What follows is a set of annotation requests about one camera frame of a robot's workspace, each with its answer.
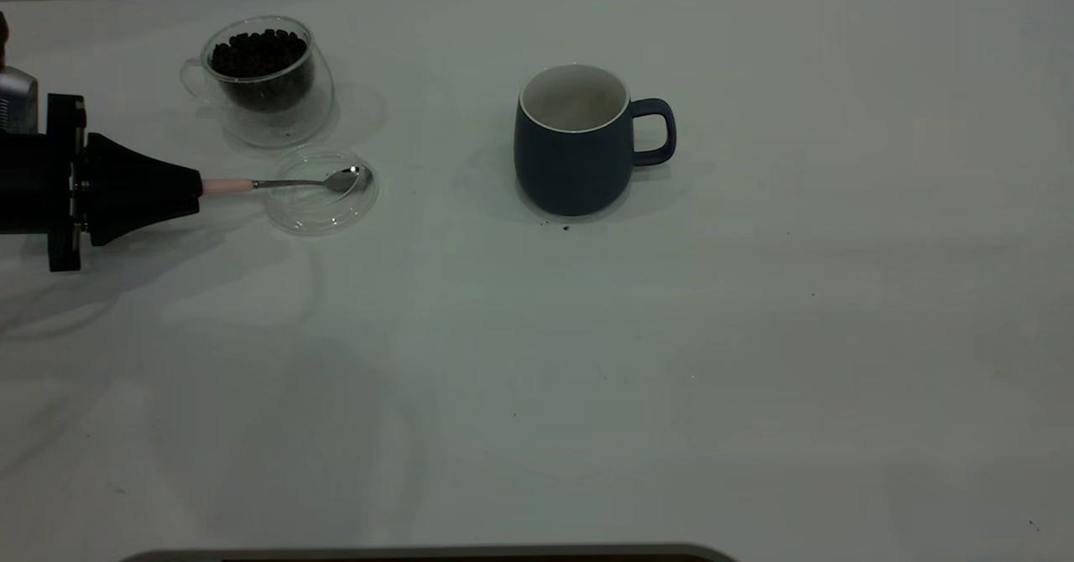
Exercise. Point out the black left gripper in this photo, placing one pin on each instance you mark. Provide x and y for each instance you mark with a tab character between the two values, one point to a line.
33	184

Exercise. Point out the dark coffee beans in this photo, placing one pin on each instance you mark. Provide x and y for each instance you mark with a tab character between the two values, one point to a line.
260	54

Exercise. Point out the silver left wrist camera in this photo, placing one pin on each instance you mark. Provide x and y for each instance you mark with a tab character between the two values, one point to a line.
17	101

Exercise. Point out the dark blue ceramic mug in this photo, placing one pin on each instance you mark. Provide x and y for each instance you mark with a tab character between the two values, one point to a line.
570	172

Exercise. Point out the clear round glass lid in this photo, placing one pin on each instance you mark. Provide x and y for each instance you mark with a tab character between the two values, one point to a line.
323	216

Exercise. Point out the clear double-wall glass cup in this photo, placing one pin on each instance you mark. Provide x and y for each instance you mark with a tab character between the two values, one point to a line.
277	130

